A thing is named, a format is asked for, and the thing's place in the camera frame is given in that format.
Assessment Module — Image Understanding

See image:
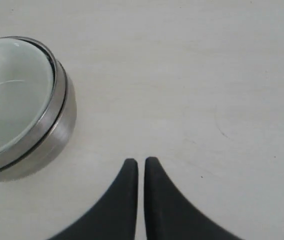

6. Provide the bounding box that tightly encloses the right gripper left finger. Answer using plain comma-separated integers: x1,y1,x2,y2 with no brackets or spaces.
52,158,139,240

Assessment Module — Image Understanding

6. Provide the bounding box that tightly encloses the cream ceramic bowl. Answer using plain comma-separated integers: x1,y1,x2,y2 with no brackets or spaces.
0,38,53,152

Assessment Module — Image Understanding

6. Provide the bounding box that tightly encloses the smooth steel bowl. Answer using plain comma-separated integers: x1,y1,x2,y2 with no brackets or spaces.
0,62,77,183

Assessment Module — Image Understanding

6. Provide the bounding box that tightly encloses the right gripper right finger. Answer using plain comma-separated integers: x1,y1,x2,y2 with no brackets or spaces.
144,157,239,240

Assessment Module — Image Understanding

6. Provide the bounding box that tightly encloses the ribbed steel bowl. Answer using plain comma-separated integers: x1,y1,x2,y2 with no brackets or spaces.
0,36,66,169

